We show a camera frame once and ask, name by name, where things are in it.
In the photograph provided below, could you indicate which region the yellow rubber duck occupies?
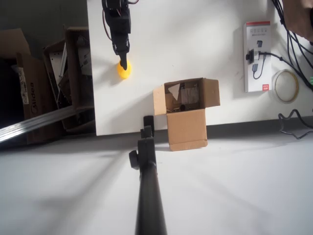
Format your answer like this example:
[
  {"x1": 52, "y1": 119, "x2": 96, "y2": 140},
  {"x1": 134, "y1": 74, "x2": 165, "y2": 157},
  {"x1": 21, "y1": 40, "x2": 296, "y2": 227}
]
[{"x1": 116, "y1": 60, "x2": 133, "y2": 80}]

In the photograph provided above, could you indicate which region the open cardboard box with parts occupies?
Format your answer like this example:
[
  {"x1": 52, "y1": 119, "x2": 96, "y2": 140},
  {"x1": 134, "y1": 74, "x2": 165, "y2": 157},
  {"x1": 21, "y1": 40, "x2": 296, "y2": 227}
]
[{"x1": 43, "y1": 26, "x2": 95, "y2": 131}]

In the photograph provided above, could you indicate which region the printed brown cardboard box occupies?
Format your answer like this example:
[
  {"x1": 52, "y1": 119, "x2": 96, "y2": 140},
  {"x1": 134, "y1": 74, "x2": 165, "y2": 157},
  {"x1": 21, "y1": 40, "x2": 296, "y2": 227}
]
[{"x1": 0, "y1": 27, "x2": 65, "y2": 145}]

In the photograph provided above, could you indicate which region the white red product box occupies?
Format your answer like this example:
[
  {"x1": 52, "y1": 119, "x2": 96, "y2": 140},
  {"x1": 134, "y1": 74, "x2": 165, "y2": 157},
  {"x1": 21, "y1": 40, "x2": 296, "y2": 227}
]
[{"x1": 243, "y1": 21, "x2": 273, "y2": 93}]

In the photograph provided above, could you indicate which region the person's hand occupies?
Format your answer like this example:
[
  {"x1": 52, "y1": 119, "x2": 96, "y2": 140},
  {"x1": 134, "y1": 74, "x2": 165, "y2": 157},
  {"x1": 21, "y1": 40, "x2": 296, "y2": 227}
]
[{"x1": 281, "y1": 0, "x2": 313, "y2": 43}]

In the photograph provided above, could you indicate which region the clear plastic bag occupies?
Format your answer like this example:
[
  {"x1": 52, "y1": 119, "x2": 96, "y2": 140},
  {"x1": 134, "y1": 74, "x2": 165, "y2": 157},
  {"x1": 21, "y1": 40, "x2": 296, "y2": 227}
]
[{"x1": 180, "y1": 83, "x2": 200, "y2": 105}]

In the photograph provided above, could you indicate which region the aluminium profile bar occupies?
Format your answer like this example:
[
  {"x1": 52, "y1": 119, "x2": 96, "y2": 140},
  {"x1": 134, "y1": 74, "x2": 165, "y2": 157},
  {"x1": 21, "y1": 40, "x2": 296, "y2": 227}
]
[{"x1": 0, "y1": 105, "x2": 95, "y2": 145}]

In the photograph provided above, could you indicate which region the small black white webcam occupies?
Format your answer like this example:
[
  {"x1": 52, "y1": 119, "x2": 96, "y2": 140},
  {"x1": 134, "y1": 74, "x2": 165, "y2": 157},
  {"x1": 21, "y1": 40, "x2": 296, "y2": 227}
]
[{"x1": 245, "y1": 48, "x2": 260, "y2": 65}]

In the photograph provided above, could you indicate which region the white perforated metal bracket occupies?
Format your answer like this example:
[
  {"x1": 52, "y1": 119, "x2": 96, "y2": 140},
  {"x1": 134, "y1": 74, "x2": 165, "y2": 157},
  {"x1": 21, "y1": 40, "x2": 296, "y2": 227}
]
[{"x1": 47, "y1": 44, "x2": 68, "y2": 83}]

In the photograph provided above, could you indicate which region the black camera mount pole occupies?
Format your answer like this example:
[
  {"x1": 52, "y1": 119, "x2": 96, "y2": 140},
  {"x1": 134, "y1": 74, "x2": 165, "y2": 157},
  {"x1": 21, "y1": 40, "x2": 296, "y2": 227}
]
[{"x1": 129, "y1": 115, "x2": 168, "y2": 235}]

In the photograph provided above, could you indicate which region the black webcam cable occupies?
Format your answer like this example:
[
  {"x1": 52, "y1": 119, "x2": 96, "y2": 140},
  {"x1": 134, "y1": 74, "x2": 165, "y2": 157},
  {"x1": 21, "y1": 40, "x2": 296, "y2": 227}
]
[{"x1": 258, "y1": 50, "x2": 313, "y2": 87}]

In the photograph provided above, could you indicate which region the black cable bundle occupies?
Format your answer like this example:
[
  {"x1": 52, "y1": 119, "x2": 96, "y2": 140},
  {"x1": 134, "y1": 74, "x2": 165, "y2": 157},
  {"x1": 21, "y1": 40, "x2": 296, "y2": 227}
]
[{"x1": 272, "y1": 0, "x2": 313, "y2": 90}]

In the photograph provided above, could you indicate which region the black kinked cable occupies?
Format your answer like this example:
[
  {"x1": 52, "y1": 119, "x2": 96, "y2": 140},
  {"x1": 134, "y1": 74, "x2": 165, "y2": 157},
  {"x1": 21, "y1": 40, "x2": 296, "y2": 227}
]
[{"x1": 278, "y1": 109, "x2": 313, "y2": 140}]

